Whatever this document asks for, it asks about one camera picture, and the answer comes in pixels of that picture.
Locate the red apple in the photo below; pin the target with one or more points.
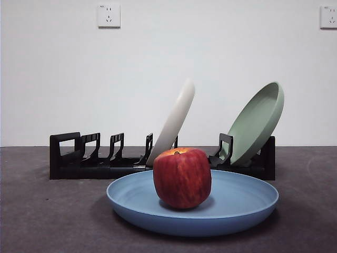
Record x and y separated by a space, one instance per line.
181 179

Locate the blue plate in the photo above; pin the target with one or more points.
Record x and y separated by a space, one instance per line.
237 205

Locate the white plate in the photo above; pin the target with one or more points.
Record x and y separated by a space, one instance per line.
176 118

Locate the pale green plate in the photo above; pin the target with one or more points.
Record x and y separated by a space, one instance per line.
252 126

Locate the black plate rack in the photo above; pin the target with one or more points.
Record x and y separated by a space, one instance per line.
79 171

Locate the white wall socket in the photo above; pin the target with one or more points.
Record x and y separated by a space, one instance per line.
109 15
329 17

